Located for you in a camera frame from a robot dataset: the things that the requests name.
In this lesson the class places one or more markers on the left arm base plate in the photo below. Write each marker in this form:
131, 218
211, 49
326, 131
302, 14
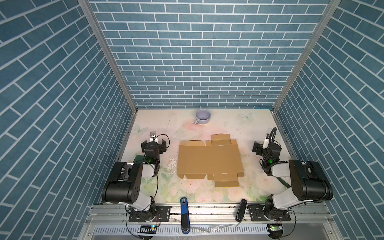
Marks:
163, 212

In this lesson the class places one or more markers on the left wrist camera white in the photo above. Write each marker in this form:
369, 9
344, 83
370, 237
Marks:
153, 137

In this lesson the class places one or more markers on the blue black handheld tool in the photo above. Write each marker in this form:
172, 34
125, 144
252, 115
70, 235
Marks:
185, 219

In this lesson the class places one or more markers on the brown cardboard box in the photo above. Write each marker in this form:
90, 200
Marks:
218, 160

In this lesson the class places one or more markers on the right green controller board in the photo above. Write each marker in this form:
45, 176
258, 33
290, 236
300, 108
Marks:
275, 228

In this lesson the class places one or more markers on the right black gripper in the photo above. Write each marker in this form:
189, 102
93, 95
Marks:
257, 147

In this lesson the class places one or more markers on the aluminium front rail frame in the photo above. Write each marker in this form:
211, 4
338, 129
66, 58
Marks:
308, 222

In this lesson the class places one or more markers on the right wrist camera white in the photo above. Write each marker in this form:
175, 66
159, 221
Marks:
266, 141

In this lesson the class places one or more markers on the lavender ceramic cup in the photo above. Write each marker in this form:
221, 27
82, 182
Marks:
202, 117

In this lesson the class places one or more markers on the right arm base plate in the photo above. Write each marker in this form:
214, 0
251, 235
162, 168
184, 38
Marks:
261, 213

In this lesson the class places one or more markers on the white slotted cable duct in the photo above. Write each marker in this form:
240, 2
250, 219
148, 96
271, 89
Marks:
176, 230

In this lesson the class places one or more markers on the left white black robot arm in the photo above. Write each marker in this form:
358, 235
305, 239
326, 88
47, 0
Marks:
123, 185

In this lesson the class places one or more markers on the green rectangular block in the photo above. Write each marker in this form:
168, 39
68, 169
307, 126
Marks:
139, 158

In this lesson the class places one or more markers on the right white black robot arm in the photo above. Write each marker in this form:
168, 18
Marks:
306, 182

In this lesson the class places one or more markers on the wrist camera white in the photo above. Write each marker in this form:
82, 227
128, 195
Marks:
153, 137
266, 141

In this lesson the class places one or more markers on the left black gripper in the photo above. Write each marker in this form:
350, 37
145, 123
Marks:
162, 145

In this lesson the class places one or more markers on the black handheld device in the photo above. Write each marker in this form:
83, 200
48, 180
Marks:
241, 210

